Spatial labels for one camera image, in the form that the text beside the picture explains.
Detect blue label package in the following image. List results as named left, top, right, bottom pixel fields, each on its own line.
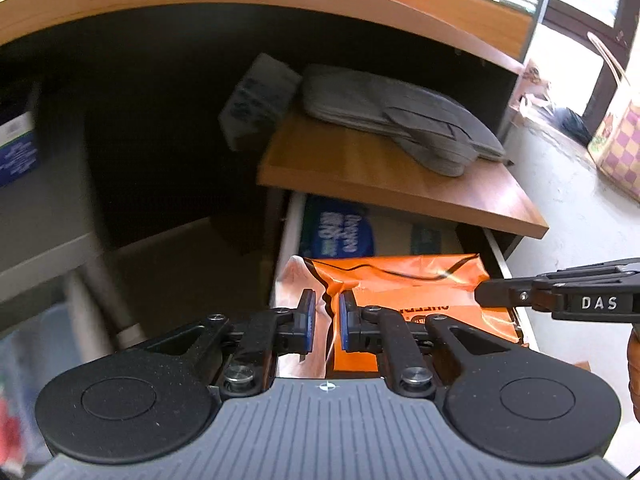
left=298, top=195, right=377, bottom=259

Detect blue and white box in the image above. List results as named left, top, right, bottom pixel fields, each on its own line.
left=0, top=82, right=42, bottom=188

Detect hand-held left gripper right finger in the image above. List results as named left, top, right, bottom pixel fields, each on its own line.
left=339, top=290, right=527, bottom=399

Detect grey felt pads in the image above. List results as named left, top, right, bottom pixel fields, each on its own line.
left=301, top=63, right=508, bottom=178

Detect white plastic storage unit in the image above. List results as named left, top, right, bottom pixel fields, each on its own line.
left=0, top=110, right=146, bottom=361

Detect orange snack bag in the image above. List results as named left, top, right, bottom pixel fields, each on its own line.
left=272, top=254, right=526, bottom=380

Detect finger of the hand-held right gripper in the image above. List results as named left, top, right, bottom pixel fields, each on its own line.
left=474, top=271, right=557, bottom=312

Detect white printed paper pack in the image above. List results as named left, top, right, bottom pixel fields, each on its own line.
left=218, top=53, right=303, bottom=152

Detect person's right hand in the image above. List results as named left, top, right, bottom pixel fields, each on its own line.
left=625, top=327, right=640, bottom=423

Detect black bag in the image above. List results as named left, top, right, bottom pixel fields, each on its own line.
left=549, top=107, right=594, bottom=147

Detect pink checkered tote bag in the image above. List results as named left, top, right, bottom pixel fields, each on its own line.
left=586, top=31, right=640, bottom=191

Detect wooden drawer cabinet top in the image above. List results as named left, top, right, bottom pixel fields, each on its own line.
left=256, top=107, right=550, bottom=240

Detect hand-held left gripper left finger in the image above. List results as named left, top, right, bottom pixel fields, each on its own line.
left=119, top=289, right=317, bottom=397

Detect white drawer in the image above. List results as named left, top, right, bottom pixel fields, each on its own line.
left=270, top=191, right=542, bottom=380

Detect cardboard box with green label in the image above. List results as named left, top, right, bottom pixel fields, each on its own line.
left=367, top=214, right=466, bottom=258

